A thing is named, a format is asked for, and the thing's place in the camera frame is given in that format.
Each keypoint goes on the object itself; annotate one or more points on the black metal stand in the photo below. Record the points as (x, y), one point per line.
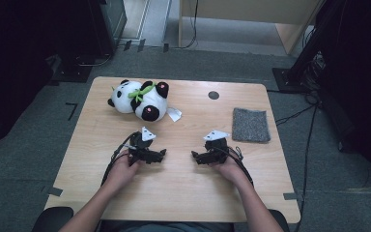
(306, 54)

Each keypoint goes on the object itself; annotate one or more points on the grey fluffy cloth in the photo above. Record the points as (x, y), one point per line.
(250, 125)

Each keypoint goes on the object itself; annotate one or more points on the dark curtain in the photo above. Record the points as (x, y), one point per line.
(360, 80)
(13, 64)

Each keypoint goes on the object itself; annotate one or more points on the black chair armrest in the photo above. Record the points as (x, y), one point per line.
(280, 220)
(53, 219)

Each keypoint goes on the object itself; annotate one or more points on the black cabinet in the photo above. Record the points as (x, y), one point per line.
(109, 25)

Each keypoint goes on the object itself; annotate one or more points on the light wooden desk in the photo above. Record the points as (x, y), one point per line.
(238, 9)

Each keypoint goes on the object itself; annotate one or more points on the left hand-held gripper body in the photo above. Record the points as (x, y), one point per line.
(138, 145)

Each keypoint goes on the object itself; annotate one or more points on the grey floor tape strip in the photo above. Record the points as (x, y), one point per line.
(290, 196)
(54, 191)

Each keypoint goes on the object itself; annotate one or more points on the round dark table grommet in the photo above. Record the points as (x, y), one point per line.
(214, 95)

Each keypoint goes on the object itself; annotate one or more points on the person's right hand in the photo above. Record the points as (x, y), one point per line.
(230, 170)

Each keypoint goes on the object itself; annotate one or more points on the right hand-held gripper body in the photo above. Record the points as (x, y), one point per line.
(217, 150)

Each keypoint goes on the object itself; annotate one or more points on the black and white panda plush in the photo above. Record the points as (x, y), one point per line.
(125, 96)

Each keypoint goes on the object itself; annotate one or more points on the black floor base plate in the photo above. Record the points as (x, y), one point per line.
(71, 72)

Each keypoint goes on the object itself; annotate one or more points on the person's left hand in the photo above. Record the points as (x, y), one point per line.
(120, 174)

